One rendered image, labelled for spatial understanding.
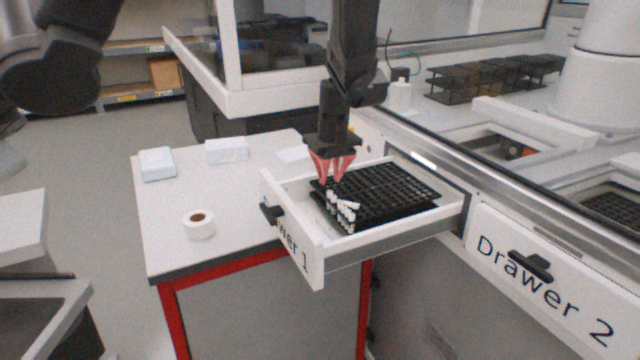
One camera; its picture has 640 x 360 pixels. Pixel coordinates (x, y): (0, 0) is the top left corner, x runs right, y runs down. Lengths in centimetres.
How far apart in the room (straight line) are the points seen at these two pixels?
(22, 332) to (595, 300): 68
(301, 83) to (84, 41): 121
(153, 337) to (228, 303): 83
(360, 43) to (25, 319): 49
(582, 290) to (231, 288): 70
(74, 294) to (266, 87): 118
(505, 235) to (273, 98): 105
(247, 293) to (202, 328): 13
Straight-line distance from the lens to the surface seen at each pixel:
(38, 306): 46
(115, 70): 485
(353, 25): 55
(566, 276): 71
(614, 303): 68
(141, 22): 480
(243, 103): 150
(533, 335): 85
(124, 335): 186
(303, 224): 66
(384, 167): 91
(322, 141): 71
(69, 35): 42
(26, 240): 112
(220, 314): 103
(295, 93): 156
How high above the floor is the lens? 132
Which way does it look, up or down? 30 degrees down
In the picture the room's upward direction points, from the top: straight up
